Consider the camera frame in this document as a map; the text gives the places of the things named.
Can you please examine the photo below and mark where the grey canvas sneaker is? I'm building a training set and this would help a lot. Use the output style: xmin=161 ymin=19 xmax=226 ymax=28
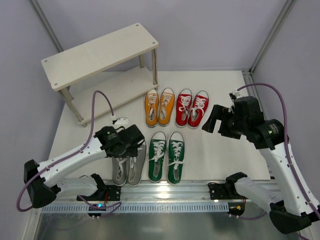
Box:
xmin=126 ymin=142 xmax=147 ymax=187
xmin=112 ymin=157 xmax=128 ymax=187

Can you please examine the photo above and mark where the green canvas sneaker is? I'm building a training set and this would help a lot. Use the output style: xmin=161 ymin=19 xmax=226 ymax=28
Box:
xmin=148 ymin=131 xmax=167 ymax=183
xmin=167 ymin=131 xmax=185 ymax=185

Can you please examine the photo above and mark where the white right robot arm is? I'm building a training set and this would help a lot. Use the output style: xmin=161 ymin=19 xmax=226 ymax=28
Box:
xmin=202 ymin=96 xmax=320 ymax=234

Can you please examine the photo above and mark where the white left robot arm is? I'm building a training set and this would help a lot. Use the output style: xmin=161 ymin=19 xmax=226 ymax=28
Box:
xmin=24 ymin=124 xmax=145 ymax=209

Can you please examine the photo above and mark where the white wooden shoe shelf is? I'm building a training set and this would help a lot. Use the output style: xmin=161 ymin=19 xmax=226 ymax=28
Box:
xmin=41 ymin=23 xmax=159 ymax=127

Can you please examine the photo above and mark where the right red canvas sneaker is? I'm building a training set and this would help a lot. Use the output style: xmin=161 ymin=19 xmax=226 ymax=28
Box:
xmin=187 ymin=90 xmax=209 ymax=129

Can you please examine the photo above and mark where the red canvas sneaker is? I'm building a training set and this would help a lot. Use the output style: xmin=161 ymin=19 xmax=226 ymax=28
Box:
xmin=187 ymin=90 xmax=209 ymax=129
xmin=175 ymin=88 xmax=193 ymax=128

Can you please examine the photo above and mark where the left red canvas sneaker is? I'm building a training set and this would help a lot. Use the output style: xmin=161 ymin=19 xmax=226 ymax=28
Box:
xmin=175 ymin=88 xmax=193 ymax=128

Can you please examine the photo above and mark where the right orange canvas sneaker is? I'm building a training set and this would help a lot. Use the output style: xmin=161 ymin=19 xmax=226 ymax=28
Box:
xmin=158 ymin=87 xmax=175 ymax=127

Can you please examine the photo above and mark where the orange canvas sneaker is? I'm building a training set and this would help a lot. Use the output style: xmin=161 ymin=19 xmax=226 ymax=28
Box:
xmin=144 ymin=89 xmax=159 ymax=128
xmin=158 ymin=87 xmax=175 ymax=127

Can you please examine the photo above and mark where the left orange canvas sneaker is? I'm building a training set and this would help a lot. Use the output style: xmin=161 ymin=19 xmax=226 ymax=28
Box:
xmin=144 ymin=89 xmax=159 ymax=128

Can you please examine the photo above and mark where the left controller board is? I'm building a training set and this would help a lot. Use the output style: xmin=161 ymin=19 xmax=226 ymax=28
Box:
xmin=88 ymin=203 xmax=107 ymax=220

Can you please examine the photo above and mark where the controller board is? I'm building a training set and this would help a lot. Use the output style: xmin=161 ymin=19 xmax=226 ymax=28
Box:
xmin=227 ymin=203 xmax=246 ymax=217
xmin=88 ymin=203 xmax=107 ymax=220

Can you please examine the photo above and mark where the right controller board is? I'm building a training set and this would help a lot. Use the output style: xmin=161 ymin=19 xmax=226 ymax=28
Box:
xmin=227 ymin=203 xmax=246 ymax=217

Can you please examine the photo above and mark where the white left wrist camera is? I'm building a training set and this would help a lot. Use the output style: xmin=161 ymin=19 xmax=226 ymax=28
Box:
xmin=111 ymin=115 xmax=130 ymax=126

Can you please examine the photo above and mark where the right aluminium frame post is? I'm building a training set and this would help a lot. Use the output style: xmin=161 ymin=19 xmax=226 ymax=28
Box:
xmin=242 ymin=0 xmax=296 ymax=121

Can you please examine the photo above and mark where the aluminium frame post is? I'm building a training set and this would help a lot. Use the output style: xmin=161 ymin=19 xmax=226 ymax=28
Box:
xmin=242 ymin=0 xmax=296 ymax=121
xmin=28 ymin=0 xmax=64 ymax=53

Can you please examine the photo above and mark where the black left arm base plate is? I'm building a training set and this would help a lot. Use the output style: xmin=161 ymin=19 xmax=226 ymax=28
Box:
xmin=83 ymin=185 xmax=121 ymax=202

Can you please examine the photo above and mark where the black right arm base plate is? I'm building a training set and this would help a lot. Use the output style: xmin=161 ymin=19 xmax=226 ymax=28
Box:
xmin=207 ymin=182 xmax=232 ymax=200

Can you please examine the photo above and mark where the aluminium mounting rail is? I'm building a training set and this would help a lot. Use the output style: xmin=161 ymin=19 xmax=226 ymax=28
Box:
xmin=29 ymin=180 xmax=298 ymax=204

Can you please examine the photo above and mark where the slotted grey cable duct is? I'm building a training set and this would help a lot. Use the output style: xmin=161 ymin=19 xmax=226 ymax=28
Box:
xmin=41 ymin=201 xmax=229 ymax=214

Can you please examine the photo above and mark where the left aluminium frame post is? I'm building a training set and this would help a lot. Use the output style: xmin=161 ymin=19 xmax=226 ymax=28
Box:
xmin=28 ymin=0 xmax=64 ymax=53

